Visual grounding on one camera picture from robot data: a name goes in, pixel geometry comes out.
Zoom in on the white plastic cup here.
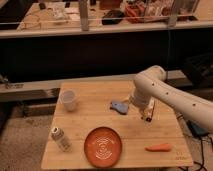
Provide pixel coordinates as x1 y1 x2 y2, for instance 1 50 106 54
59 90 77 112

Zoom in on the black bag on bench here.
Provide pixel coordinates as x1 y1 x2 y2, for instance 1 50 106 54
102 10 124 25

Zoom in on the orange carrot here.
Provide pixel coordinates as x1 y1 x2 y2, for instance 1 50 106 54
145 143 172 152

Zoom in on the orange round plate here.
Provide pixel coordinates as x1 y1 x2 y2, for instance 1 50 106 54
84 127 122 168

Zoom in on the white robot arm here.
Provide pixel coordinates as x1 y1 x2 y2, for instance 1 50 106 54
130 65 213 133

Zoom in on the black power adapter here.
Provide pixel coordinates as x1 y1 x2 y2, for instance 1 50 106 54
187 121 208 137

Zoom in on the black rectangular box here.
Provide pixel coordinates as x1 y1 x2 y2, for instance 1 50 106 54
142 99 155 122

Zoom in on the white spice bottle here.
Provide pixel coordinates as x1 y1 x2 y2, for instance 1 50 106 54
51 127 71 152

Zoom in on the orange tool on bench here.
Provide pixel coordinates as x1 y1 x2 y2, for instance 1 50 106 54
124 4 145 23

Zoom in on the blue toy fish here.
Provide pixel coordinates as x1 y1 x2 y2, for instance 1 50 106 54
110 101 129 115

